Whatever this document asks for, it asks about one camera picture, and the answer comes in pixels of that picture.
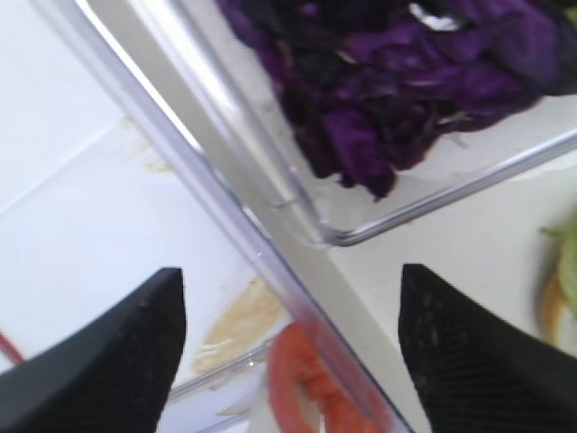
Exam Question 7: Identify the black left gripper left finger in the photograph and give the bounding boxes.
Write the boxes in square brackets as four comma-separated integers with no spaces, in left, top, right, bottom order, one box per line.
[1,268,187,432]

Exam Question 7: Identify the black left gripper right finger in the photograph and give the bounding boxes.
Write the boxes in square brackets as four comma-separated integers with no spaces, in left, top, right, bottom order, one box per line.
[398,263,576,432]

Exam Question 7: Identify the lettuce leaf on bun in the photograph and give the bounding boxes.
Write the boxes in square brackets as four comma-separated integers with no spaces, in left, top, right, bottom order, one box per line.
[541,216,576,316]

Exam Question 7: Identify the remaining red tomato slices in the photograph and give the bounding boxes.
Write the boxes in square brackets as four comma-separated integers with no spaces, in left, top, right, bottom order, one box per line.
[267,322,393,433]

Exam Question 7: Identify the green lettuce in container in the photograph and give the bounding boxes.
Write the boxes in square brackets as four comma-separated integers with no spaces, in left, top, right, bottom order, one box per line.
[562,0,577,23]

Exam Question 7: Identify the bottom bun on tray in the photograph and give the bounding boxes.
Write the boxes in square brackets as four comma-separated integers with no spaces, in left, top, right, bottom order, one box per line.
[538,272,571,348]

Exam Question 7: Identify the white metal tray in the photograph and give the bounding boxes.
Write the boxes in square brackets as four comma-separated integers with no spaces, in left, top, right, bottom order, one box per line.
[85,0,577,433]

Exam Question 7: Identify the clear plastic salad container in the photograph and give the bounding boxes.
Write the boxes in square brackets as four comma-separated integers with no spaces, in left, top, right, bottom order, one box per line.
[151,1,576,246]

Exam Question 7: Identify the purple cabbage in container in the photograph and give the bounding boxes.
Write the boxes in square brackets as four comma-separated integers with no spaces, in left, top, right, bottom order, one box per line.
[218,1,576,199]

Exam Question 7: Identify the left clear acrylic rack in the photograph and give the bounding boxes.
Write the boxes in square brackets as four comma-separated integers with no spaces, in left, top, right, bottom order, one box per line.
[42,1,408,432]

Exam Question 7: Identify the left red rail strip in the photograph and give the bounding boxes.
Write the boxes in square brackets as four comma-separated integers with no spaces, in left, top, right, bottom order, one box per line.
[0,332,24,365]

